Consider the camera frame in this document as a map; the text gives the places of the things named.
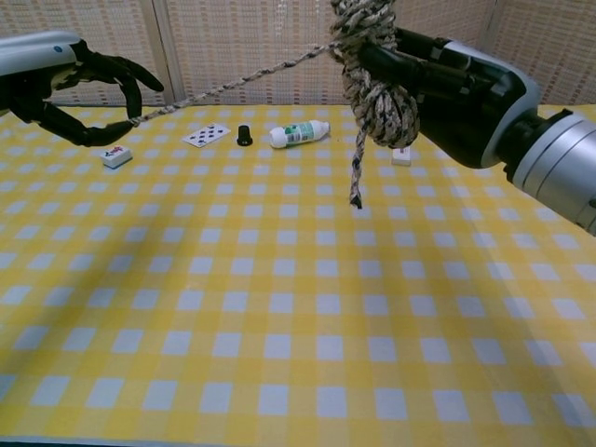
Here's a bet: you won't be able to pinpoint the mahjong tile red character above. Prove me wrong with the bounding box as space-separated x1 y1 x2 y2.
100 144 134 169

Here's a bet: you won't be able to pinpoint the yellow checkered tablecloth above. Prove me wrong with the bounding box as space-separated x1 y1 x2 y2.
0 101 596 444

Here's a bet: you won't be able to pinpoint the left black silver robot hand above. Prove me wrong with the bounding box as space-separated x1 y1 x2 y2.
0 31 165 148

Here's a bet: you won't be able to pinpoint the playing card black pips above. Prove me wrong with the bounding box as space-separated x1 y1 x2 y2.
181 122 233 149

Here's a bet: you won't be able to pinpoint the speckled beige braided rope bundle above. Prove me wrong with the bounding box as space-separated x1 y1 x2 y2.
129 0 421 210

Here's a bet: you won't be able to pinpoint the white bottle green label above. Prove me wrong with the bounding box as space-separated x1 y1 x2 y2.
268 118 332 150

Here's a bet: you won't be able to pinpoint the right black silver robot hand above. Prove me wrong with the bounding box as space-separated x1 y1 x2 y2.
358 27 541 169

